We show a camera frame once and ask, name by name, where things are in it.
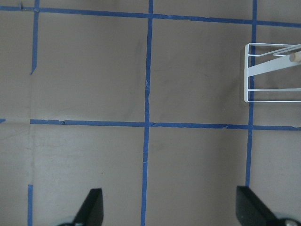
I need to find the white wire cup rack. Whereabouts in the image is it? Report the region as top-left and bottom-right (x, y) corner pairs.
(244, 42), (301, 103)

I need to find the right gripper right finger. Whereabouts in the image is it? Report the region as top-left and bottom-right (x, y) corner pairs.
(236, 186), (285, 226)

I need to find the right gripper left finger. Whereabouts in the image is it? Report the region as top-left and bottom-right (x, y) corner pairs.
(72, 188), (104, 226)

